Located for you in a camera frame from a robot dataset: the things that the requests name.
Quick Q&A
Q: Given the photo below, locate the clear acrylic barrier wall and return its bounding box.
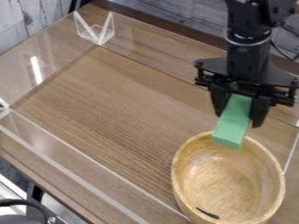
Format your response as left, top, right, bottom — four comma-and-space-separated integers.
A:
0, 10, 299, 224

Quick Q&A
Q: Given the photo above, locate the black cable lower left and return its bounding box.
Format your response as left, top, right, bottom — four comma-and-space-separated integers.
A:
0, 199, 44, 218

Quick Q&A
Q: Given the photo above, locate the green stick block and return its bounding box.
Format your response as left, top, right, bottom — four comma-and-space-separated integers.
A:
212, 94, 252, 150

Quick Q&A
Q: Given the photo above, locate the wooden bowl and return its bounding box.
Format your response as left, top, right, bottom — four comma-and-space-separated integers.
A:
171, 132, 286, 224

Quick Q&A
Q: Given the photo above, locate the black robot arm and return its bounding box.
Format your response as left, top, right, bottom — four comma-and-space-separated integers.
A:
193, 0, 299, 128

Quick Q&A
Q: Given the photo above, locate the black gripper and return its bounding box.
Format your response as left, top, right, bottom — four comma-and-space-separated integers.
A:
193, 38, 299, 128

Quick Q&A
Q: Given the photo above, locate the clear acrylic corner bracket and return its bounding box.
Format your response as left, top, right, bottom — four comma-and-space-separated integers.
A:
73, 11, 115, 46

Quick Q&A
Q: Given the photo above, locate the black table leg frame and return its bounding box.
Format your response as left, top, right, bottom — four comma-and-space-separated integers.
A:
25, 182, 69, 224

